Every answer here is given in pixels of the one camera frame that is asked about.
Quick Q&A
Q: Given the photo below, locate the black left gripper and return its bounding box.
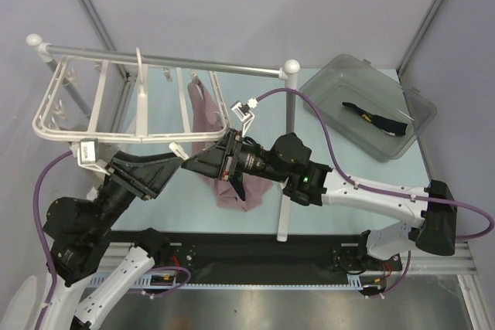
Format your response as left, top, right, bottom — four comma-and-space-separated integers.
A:
90, 148, 185, 234

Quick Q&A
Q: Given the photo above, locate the navy Santa sock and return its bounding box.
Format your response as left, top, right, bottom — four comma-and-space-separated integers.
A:
229, 172, 246, 201

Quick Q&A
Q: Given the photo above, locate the white plastic clip hanger frame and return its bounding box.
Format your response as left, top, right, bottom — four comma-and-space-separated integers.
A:
32, 43, 231, 145

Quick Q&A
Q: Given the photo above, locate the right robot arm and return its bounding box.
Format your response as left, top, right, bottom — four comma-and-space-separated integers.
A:
183, 130, 457, 269

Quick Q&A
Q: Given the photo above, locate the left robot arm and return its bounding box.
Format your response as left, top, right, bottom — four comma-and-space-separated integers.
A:
33, 151, 183, 329

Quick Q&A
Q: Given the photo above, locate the pink cloth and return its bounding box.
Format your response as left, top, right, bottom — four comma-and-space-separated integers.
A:
187, 78, 274, 213

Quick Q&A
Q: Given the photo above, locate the metal drying rack stand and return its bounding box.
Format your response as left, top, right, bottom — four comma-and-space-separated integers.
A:
26, 32, 301, 243

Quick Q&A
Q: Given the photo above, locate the grey translucent plastic bin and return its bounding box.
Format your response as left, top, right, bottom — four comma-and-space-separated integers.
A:
299, 54, 437, 162

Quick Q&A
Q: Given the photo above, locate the navy belt-buckle sock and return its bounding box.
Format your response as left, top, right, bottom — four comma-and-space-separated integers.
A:
342, 101, 408, 137

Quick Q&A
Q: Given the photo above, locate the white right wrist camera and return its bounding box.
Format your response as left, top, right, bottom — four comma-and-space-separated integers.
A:
230, 98, 258, 136

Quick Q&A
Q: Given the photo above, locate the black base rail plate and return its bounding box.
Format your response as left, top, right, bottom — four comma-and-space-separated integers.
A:
119, 230, 405, 285

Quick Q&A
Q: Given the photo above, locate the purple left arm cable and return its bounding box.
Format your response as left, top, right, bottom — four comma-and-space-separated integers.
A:
29, 150, 80, 330

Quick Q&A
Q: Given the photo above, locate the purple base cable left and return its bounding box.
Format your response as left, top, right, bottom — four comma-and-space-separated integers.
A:
131, 265, 193, 296

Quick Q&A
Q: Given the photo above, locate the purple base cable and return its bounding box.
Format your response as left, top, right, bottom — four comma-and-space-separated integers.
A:
131, 265, 193, 296
363, 252, 411, 298

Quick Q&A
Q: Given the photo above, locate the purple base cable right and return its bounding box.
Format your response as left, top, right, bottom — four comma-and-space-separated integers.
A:
363, 252, 411, 298

